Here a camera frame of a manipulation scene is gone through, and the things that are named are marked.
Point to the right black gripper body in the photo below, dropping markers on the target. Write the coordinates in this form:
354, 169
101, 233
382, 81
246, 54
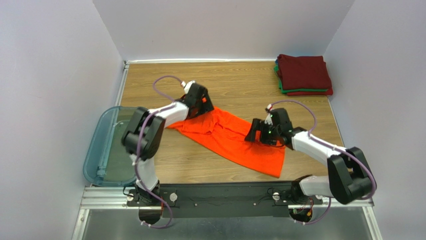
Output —
258, 132

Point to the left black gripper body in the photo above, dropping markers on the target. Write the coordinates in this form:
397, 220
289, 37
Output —
202, 105

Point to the orange t-shirt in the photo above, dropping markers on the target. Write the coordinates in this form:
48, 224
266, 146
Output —
224, 134

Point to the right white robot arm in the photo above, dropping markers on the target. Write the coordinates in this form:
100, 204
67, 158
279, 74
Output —
349, 176

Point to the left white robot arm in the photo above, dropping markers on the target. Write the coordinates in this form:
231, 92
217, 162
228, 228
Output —
143, 134

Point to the folded red t-shirt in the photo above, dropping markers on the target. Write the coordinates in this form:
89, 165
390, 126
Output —
328, 92

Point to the folded maroon t-shirt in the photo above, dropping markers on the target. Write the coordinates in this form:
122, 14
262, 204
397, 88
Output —
303, 72

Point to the clear blue plastic bin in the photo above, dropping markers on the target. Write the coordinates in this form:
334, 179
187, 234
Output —
107, 162

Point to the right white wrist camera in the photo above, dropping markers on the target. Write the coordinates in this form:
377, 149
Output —
268, 120

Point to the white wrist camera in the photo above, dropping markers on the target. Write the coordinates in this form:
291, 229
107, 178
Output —
268, 120
187, 85

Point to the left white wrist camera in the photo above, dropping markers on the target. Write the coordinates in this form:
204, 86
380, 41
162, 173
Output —
187, 85

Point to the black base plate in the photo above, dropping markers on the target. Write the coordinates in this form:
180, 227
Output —
280, 199

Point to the aluminium frame rail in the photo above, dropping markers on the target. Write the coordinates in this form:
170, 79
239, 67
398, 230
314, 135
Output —
98, 198

